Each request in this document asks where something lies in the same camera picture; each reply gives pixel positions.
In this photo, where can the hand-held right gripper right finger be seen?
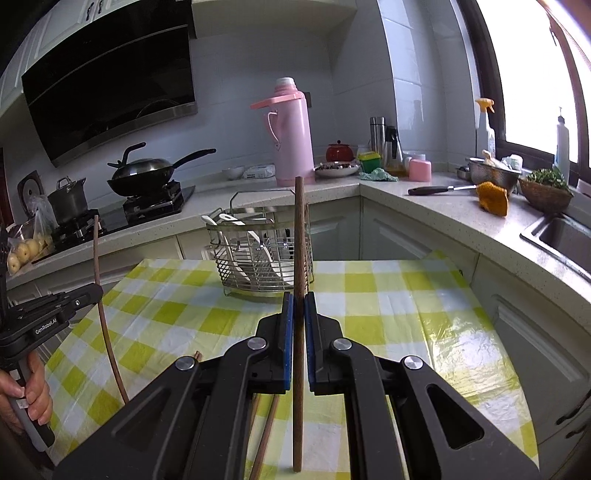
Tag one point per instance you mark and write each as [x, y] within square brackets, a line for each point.
[310, 341]

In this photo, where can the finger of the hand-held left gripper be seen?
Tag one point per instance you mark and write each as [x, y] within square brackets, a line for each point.
[83, 297]

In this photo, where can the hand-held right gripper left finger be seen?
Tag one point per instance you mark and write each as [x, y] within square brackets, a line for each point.
[288, 341]

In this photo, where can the person's left hand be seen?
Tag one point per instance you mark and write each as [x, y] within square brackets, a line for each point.
[39, 392]

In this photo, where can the plastic bag of potatoes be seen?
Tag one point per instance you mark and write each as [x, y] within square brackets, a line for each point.
[27, 251]

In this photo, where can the yellow checked tablecloth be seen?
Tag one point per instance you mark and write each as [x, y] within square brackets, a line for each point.
[392, 300]

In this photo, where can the steel stock pot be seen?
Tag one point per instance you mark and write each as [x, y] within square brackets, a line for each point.
[69, 203]

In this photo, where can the black gas stove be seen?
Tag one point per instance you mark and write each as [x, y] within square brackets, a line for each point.
[152, 203]

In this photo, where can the black white kitchen appliance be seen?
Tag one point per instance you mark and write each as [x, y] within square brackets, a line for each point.
[30, 189]

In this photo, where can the black wok with lid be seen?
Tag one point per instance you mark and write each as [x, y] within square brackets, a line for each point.
[143, 177]

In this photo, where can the white base cabinets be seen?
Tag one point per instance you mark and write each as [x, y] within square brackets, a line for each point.
[406, 230]

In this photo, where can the white packet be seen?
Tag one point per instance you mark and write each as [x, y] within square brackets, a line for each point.
[258, 171]

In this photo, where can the plate of food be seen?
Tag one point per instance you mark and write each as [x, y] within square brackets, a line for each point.
[337, 170]

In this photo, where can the green cloth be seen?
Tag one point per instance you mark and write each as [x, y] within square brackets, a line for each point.
[378, 175]

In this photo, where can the green box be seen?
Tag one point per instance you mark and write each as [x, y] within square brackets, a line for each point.
[369, 162]

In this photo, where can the red enamel pot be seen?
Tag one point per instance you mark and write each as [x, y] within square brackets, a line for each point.
[339, 152]

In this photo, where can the pink thermos jug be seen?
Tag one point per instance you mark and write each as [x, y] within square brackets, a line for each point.
[291, 138]

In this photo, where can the pink cup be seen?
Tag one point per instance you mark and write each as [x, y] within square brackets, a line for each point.
[421, 170]

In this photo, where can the white cup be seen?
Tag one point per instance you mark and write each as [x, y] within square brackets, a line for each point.
[408, 161]

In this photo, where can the dark oil bottle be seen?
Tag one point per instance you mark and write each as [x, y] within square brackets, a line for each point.
[392, 147]

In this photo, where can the black range hood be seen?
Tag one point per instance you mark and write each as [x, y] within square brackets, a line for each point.
[115, 83]

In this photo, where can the steel vacuum bottle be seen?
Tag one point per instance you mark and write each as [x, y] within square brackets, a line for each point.
[376, 134]

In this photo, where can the small steel bowl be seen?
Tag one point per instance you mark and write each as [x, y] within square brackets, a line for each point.
[462, 173]

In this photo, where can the orange cloth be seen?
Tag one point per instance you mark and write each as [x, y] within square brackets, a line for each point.
[491, 198]

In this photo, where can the steel colander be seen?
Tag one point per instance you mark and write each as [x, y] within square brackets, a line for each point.
[489, 175]

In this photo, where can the white upper cabinet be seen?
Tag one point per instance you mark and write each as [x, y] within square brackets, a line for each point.
[27, 46]

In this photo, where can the spray bottle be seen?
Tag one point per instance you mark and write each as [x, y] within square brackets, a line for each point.
[485, 138]

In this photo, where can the steel sink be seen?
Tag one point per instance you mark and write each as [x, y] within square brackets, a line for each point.
[563, 240]

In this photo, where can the wicker basket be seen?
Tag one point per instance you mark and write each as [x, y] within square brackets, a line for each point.
[545, 198]

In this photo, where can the green vegetables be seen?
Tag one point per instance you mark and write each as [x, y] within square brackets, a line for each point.
[549, 177]

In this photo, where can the white soap bottle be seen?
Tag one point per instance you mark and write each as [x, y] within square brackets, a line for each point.
[562, 147]

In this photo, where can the window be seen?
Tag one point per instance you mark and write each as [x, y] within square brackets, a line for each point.
[531, 69]

